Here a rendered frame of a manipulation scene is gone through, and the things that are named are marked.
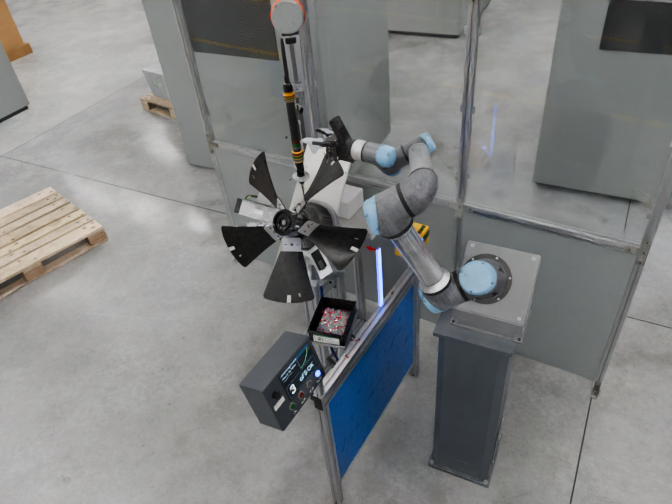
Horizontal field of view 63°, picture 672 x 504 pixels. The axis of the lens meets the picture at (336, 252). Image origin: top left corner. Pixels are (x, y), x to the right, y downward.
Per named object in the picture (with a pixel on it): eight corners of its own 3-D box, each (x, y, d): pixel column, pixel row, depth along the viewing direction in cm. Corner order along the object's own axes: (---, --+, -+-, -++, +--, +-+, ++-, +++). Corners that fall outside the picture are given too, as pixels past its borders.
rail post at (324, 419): (336, 494, 270) (320, 399, 220) (343, 498, 268) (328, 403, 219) (332, 501, 268) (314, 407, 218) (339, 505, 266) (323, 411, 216)
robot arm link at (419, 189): (433, 174, 159) (424, 123, 201) (399, 191, 163) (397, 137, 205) (450, 206, 164) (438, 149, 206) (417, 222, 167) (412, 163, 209)
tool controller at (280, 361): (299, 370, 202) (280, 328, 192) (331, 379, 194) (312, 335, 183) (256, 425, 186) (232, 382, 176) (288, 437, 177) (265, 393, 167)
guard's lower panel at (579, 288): (239, 250, 419) (212, 144, 361) (602, 379, 302) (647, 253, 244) (237, 252, 417) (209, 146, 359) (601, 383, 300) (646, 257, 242)
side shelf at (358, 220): (337, 200, 320) (337, 196, 318) (392, 215, 304) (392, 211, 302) (315, 222, 305) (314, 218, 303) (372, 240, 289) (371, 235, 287)
